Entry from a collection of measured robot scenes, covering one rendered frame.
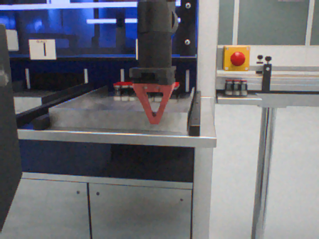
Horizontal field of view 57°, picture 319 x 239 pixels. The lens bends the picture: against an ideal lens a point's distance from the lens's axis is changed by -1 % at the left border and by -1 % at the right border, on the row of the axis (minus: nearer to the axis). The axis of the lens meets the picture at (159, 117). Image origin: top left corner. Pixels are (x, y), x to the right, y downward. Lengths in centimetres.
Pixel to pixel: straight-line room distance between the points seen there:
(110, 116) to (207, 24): 45
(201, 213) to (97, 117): 59
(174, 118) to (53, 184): 68
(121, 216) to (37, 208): 31
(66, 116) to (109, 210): 57
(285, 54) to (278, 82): 465
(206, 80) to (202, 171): 29
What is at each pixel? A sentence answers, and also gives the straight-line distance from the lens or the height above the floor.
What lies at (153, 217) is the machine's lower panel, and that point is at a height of 47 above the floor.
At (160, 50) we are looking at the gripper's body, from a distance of 48.
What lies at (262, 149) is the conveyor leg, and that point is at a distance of 112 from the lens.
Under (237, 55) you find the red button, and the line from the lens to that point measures 85.
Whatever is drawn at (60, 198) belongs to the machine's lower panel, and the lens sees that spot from 113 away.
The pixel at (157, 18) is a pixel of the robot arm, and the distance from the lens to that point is 48.
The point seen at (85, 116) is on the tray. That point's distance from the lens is 57.
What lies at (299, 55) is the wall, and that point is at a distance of 574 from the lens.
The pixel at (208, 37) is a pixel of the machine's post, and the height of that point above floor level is 105.
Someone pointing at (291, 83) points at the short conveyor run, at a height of 91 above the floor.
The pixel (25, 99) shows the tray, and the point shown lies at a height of 91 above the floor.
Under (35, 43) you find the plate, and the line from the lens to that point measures 102.
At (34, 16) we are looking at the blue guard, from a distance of 102.
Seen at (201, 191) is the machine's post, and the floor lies 57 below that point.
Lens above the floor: 103
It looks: 13 degrees down
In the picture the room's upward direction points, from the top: straight up
